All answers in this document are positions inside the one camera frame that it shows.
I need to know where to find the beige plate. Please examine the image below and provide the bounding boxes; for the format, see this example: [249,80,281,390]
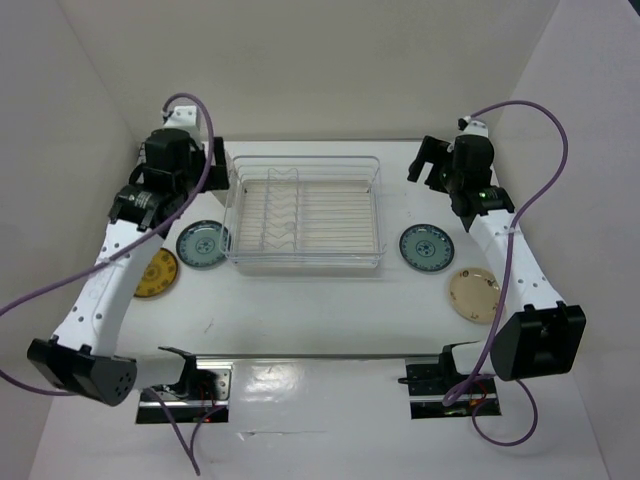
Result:
[447,267,501,325]

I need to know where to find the yellow patterned plate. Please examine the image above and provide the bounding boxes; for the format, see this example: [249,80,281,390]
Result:
[134,248,179,299]

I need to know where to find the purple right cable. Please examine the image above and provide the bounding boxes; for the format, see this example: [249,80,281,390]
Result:
[442,100,570,446]

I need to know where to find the white wire dish rack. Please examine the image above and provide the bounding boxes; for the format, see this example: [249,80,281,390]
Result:
[221,155,386,269]

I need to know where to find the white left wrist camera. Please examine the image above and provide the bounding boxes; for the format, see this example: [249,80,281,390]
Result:
[163,105,202,146]

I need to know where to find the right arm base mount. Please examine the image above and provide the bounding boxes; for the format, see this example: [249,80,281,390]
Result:
[398,354,503,420]

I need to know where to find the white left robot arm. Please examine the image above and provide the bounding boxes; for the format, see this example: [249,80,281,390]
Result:
[27,128,229,406]

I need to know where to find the teal blue floral plate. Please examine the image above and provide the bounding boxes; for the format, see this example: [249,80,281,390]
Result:
[399,224,455,273]
[175,220,230,270]

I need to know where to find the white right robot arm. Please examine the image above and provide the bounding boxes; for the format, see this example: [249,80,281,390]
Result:
[407,125,586,393]

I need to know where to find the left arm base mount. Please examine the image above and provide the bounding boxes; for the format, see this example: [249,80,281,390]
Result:
[152,355,233,424]

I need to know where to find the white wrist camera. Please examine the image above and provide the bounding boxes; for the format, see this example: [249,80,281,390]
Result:
[458,115,489,138]
[163,105,202,146]

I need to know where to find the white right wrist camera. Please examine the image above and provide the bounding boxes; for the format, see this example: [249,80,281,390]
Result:
[458,115,489,138]

